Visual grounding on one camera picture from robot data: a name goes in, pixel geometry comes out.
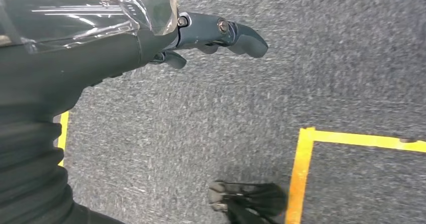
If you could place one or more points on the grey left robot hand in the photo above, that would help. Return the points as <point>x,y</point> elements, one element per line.
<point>83,59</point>

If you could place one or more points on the yellow tape square outline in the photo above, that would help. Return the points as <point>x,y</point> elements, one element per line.
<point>63,132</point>
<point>301,169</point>

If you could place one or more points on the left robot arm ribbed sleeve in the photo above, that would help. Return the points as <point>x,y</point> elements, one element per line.
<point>26,169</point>

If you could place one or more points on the black robot foot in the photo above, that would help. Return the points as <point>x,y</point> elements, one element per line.
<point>256,199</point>

